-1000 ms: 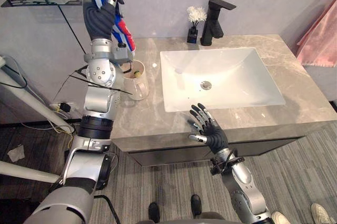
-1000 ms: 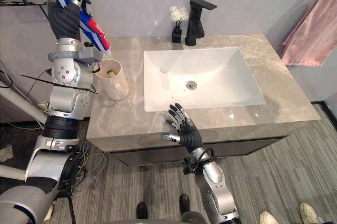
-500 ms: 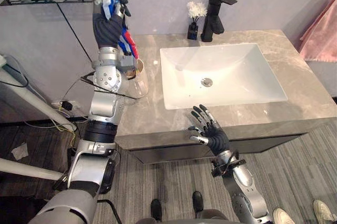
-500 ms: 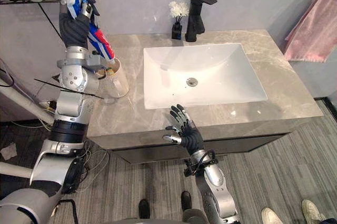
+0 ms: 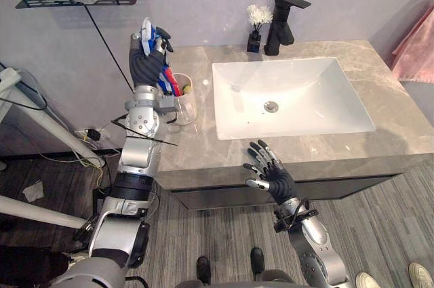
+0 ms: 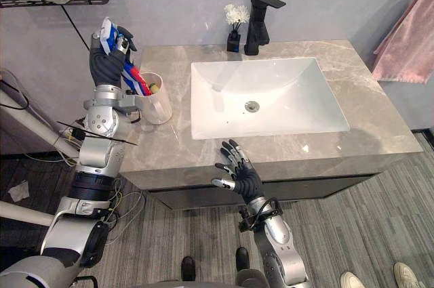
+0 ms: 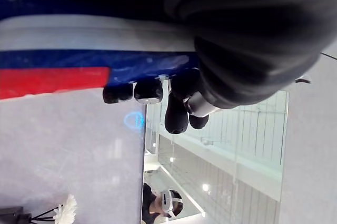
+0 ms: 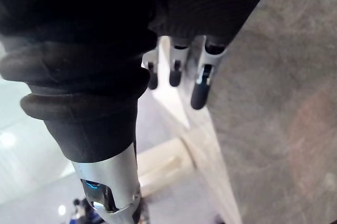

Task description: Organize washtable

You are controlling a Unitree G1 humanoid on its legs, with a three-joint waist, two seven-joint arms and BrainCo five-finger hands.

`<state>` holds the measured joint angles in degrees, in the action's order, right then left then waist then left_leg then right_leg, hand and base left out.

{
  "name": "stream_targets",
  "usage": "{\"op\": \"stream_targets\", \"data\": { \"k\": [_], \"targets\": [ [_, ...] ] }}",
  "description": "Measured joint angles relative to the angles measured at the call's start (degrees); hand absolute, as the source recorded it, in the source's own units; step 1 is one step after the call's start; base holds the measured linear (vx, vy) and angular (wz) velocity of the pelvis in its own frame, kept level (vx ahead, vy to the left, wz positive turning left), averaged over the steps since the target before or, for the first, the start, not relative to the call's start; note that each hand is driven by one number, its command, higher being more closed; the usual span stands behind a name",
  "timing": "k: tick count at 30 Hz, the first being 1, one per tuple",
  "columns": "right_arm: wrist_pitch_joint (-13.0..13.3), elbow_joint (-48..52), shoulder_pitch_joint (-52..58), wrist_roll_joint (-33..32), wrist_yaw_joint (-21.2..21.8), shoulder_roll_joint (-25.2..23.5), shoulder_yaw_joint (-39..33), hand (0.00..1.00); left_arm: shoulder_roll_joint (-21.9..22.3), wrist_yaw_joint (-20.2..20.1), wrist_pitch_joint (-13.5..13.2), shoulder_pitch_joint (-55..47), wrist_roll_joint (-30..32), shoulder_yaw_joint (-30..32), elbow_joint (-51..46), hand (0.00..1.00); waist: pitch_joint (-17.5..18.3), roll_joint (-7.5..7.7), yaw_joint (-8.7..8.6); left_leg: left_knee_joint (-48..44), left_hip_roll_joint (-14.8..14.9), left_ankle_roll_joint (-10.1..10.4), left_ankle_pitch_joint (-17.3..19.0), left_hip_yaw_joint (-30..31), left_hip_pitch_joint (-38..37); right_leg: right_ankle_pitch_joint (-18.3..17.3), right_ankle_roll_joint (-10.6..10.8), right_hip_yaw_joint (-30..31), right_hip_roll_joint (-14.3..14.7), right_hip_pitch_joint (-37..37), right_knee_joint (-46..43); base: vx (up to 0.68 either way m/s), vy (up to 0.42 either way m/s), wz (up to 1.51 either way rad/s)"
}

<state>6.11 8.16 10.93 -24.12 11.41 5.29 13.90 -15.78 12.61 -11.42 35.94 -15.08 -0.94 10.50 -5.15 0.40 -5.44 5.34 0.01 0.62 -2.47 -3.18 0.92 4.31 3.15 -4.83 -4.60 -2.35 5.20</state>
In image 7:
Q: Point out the person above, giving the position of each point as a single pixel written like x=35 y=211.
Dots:
x=150 y=204

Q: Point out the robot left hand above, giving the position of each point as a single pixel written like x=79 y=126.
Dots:
x=237 y=37

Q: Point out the black diffuser sticks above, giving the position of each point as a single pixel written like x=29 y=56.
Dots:
x=43 y=214

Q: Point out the wall mirror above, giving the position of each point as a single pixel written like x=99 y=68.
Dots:
x=223 y=168

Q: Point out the black diffuser bottle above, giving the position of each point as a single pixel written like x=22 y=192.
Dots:
x=13 y=216

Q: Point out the white VR headset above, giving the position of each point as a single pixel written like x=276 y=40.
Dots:
x=167 y=203

